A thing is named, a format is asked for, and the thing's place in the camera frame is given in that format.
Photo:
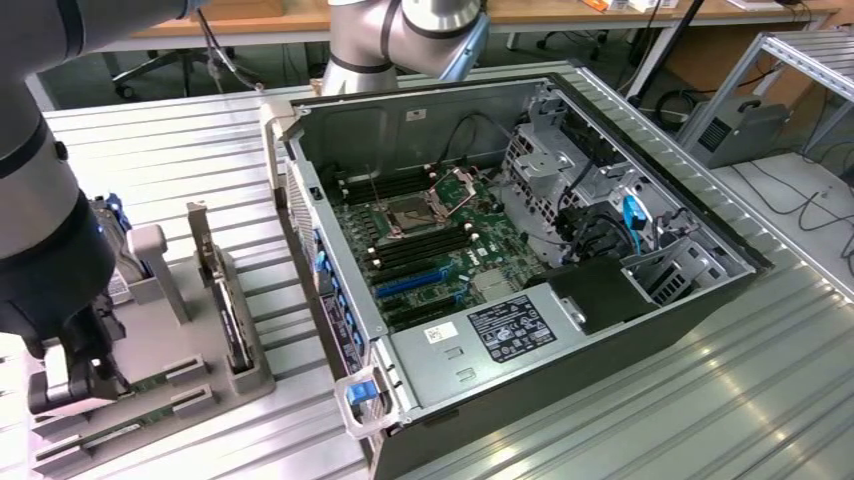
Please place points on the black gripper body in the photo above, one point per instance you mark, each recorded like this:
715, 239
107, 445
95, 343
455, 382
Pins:
53, 280

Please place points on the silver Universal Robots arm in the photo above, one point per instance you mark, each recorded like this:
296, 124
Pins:
33, 100

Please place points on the black RAM slot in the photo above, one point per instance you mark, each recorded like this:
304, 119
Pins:
420, 236
400, 185
400, 173
420, 241
400, 179
420, 247
400, 191
420, 253

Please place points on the grey parts rack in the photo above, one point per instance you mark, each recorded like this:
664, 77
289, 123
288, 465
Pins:
200, 340

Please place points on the graphics card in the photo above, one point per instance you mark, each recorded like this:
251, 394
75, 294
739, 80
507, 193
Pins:
200, 235

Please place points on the blue case latch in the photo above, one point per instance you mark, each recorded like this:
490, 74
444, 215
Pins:
362, 392

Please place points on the blue expansion slot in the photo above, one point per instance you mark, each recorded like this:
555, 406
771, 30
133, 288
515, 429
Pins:
410, 283

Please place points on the black office chair base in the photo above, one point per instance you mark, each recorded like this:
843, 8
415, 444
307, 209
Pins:
180, 67

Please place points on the black expansion slot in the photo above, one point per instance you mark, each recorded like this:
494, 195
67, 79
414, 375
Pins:
420, 307
427, 316

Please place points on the grey power supply with label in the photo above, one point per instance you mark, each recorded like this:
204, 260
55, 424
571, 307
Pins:
440, 365

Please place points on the thin metal locking lever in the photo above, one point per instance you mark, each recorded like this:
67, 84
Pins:
378, 187

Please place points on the CPU socket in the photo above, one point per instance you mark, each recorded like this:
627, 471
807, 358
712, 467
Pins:
410, 216

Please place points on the black open PC case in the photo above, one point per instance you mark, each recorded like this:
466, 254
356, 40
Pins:
467, 440

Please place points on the silver chipset heatsink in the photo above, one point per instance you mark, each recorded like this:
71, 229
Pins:
494, 284

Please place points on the metal socket cover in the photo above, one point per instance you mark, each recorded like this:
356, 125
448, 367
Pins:
460, 192

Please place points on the green motherboard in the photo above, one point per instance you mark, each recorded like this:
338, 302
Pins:
494, 250

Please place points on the brown wooden box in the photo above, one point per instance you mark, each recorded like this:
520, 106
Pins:
247, 9

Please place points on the tall metal disk bay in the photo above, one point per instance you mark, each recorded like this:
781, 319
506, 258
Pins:
540, 170

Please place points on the black plastic air shroud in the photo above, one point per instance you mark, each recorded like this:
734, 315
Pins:
600, 295

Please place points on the low metal disk bay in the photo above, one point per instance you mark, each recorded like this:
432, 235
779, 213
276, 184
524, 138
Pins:
694, 270

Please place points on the orange and white boxes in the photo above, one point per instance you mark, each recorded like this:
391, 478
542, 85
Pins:
620, 5

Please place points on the black tripod pole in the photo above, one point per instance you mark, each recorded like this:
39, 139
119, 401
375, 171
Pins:
670, 45

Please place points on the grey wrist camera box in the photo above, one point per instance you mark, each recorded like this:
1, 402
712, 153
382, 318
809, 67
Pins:
53, 387

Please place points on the wooden desk white frame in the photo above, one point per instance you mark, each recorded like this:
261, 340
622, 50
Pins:
567, 22
267, 27

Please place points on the aluminium frame table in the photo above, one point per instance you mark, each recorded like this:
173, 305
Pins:
801, 50

